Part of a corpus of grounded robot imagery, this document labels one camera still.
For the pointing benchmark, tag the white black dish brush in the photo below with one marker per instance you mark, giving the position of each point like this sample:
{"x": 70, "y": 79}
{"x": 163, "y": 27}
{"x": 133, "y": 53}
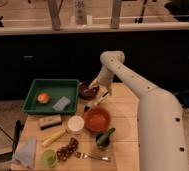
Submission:
{"x": 95, "y": 102}

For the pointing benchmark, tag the grey folded cloth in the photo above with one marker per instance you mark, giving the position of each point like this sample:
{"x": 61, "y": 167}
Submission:
{"x": 25, "y": 156}

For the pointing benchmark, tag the light green cup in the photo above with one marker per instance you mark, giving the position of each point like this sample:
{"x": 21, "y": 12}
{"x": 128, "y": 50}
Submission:
{"x": 49, "y": 158}

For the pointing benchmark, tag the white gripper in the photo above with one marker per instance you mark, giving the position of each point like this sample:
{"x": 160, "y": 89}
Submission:
{"x": 104, "y": 78}

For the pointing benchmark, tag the dark grape bunch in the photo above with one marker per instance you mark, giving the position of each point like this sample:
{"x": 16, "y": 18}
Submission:
{"x": 65, "y": 152}

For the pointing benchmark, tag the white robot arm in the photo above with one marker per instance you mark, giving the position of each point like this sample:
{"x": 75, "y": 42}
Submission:
{"x": 161, "y": 139}

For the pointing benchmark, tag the yellow banana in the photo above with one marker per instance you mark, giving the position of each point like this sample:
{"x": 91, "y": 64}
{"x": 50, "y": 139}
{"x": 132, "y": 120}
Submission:
{"x": 53, "y": 138}

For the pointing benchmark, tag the wooden block brush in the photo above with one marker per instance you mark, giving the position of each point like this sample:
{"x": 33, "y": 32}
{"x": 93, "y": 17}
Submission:
{"x": 49, "y": 121}

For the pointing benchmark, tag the orange peach fruit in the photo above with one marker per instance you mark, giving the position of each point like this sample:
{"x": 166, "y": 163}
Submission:
{"x": 43, "y": 98}

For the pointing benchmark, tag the metal fork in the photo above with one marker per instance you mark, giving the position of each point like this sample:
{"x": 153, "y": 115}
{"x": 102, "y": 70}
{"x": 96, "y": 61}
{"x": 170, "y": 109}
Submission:
{"x": 81, "y": 155}

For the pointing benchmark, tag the dark purple bowl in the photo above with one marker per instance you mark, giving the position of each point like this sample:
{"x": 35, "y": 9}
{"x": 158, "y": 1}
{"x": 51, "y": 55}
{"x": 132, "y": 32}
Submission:
{"x": 85, "y": 92}

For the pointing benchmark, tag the green plastic tray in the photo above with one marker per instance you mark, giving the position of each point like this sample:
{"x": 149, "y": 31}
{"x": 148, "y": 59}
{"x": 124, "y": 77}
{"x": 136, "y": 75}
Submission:
{"x": 56, "y": 88}

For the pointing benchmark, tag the grey blue sponge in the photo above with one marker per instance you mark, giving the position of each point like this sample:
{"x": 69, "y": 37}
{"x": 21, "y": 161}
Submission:
{"x": 61, "y": 103}

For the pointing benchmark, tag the orange bowl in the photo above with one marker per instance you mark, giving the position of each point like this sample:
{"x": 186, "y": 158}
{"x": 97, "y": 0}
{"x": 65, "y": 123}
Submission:
{"x": 97, "y": 119}

